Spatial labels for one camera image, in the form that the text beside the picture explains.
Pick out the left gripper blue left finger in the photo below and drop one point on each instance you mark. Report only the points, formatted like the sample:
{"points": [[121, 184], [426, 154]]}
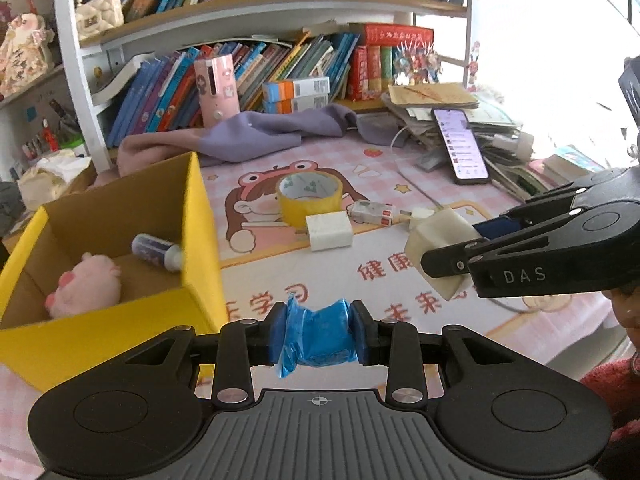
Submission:
{"points": [[241, 346]]}

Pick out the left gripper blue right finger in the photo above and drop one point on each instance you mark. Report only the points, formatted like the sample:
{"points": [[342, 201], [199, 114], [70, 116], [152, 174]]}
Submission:
{"points": [[395, 345]]}

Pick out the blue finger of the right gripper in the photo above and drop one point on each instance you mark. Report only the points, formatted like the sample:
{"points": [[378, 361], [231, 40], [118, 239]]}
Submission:
{"points": [[496, 227]]}

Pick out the beige large power adapter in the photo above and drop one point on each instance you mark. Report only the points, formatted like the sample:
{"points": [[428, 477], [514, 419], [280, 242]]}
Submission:
{"points": [[436, 249]]}

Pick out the blue tape wad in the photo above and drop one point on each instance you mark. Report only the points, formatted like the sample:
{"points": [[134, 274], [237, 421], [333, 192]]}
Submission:
{"points": [[316, 338]]}

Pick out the white red small box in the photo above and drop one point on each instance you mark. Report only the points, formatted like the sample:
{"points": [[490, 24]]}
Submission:
{"points": [[373, 213]]}

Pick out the white square charger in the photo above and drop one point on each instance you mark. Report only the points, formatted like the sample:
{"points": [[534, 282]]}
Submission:
{"points": [[329, 231]]}

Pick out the pink plush pig toy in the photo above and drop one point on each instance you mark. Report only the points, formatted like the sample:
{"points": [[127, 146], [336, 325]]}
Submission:
{"points": [[93, 284]]}

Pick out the yellow cardboard box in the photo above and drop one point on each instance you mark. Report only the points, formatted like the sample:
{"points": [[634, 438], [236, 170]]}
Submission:
{"points": [[167, 200]]}

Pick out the yellow tape roll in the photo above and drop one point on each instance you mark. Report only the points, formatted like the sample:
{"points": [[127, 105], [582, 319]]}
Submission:
{"points": [[308, 193]]}

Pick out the small white plug adapter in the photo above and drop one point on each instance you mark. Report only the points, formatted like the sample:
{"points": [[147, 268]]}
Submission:
{"points": [[414, 217]]}

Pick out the black smartphone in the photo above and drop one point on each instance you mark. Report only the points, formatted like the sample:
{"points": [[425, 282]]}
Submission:
{"points": [[466, 160]]}

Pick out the stack of books and papers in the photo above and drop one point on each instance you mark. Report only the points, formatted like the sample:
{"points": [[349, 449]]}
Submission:
{"points": [[507, 150]]}

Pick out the pink cartoon table mat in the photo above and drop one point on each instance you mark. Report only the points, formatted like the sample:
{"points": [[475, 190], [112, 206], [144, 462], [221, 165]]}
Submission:
{"points": [[263, 262]]}

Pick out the red dictionary books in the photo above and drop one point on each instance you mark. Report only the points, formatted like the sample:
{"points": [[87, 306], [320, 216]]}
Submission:
{"points": [[383, 52]]}

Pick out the purple pink cloth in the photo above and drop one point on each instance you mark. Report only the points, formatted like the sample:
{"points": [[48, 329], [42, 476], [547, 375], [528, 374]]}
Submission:
{"points": [[247, 136]]}

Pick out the orange white medicine boxes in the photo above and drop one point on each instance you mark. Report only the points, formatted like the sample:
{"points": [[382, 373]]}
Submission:
{"points": [[294, 95]]}

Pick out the tissue box with tissues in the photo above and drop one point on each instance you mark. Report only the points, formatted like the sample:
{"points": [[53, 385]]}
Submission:
{"points": [[51, 176]]}

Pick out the white side shelf unit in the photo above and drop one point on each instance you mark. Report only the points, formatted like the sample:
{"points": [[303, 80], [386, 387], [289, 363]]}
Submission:
{"points": [[22, 115]]}

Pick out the white bookshelf with books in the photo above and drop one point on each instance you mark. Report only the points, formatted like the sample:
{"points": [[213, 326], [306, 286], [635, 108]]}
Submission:
{"points": [[202, 24]]}

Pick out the white quilted handbag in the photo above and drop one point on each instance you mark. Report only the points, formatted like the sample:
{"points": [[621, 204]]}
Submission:
{"points": [[94, 17]]}

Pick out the floral plush doll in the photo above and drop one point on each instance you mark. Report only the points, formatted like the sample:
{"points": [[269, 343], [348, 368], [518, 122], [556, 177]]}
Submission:
{"points": [[25, 53]]}

